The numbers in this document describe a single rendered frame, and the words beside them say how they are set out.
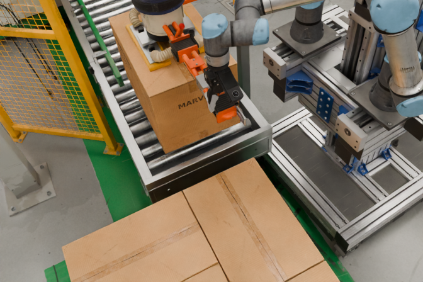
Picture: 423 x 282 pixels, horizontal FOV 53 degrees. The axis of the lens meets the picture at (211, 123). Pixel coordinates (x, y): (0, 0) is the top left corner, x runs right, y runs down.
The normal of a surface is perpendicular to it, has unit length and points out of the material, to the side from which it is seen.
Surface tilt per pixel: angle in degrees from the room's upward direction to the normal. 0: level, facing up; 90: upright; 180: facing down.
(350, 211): 0
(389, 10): 83
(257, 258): 0
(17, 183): 90
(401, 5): 83
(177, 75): 0
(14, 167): 90
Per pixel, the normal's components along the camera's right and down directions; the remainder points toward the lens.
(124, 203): -0.09, -0.63
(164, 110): 0.42, 0.68
